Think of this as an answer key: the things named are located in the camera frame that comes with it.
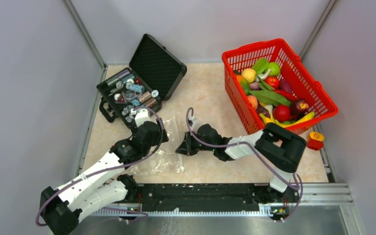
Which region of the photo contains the green apple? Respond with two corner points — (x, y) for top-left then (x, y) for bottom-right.
(264, 62), (281, 77)

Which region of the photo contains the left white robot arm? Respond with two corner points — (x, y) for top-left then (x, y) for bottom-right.
(35, 118), (168, 235)

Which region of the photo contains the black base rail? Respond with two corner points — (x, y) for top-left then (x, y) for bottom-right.
(113, 183), (299, 212)

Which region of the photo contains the green leaf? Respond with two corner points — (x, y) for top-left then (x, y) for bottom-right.
(249, 90), (291, 107)

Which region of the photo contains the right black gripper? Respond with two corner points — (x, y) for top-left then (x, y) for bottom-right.
(176, 130), (215, 156)

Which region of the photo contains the dark purple eggplant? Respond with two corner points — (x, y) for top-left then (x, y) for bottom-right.
(256, 103), (271, 118)

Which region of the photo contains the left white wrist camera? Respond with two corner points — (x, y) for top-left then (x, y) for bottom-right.
(130, 108), (150, 127)

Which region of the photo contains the peach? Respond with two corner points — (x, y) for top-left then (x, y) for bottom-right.
(247, 95), (259, 110)

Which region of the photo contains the purple sweet potato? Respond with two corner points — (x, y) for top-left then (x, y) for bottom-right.
(279, 79), (293, 94)

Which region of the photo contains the black open case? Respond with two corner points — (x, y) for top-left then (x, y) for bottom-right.
(96, 33), (187, 129)

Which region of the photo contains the red apple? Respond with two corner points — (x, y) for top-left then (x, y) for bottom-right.
(264, 76), (280, 89)
(273, 104), (291, 122)

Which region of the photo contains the green starfruit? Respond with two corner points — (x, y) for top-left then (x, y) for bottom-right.
(252, 57), (269, 74)

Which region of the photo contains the yellow lemon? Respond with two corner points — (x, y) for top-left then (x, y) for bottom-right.
(241, 68), (257, 83)

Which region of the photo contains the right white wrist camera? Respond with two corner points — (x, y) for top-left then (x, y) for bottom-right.
(188, 116), (197, 131)

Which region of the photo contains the red plastic basket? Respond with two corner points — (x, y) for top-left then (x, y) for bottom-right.
(222, 38), (338, 135)

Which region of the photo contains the dark red fruit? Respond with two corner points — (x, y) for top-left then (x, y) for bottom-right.
(290, 98), (309, 115)

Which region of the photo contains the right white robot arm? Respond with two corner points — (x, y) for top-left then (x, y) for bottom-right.
(175, 123), (306, 202)

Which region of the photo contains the yellow banana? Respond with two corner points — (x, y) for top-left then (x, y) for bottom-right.
(258, 112), (315, 128)

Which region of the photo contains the clear zip top bag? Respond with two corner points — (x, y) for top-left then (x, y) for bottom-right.
(128, 116), (185, 176)

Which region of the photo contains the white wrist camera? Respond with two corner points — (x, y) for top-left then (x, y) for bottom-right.
(188, 116), (197, 131)
(130, 108), (150, 127)

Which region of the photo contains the red yellow emergency button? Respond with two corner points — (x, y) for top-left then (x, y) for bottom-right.
(306, 131), (325, 151)

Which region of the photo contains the purple onion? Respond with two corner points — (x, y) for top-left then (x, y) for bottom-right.
(249, 82), (262, 91)

